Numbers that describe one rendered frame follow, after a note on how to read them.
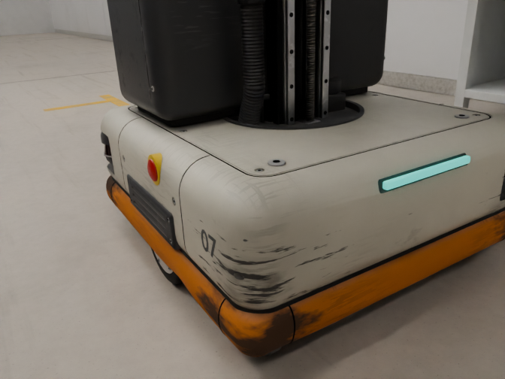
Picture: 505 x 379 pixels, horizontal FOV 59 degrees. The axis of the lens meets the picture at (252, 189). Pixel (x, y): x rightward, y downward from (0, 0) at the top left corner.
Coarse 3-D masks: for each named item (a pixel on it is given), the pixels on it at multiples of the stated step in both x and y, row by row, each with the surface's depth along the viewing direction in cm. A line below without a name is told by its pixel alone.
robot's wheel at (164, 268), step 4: (156, 256) 87; (156, 260) 88; (160, 260) 85; (160, 264) 86; (164, 264) 83; (160, 268) 87; (164, 268) 84; (168, 268) 81; (164, 272) 85; (168, 272) 82; (172, 272) 80; (168, 276) 83; (172, 276) 81; (176, 276) 79; (172, 280) 82; (176, 280) 80; (180, 280) 79
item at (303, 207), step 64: (128, 128) 86; (192, 128) 80; (256, 128) 78; (320, 128) 76; (384, 128) 75; (448, 128) 74; (128, 192) 92; (192, 192) 61; (256, 192) 53; (320, 192) 56; (384, 192) 61; (448, 192) 68; (192, 256) 66; (256, 256) 53; (320, 256) 58; (384, 256) 66; (448, 256) 73; (256, 320) 56; (320, 320) 61
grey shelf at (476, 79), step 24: (480, 0) 162; (504, 0) 176; (480, 24) 167; (504, 24) 181; (480, 48) 177; (504, 48) 186; (480, 72) 182; (504, 72) 192; (456, 96) 178; (480, 96) 170; (504, 96) 162
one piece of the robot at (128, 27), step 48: (144, 0) 70; (192, 0) 72; (240, 0) 70; (288, 0) 75; (336, 0) 87; (384, 0) 93; (144, 48) 74; (192, 48) 74; (240, 48) 79; (288, 48) 78; (336, 48) 90; (384, 48) 98; (144, 96) 80; (192, 96) 77; (240, 96) 82; (288, 96) 81; (336, 96) 91
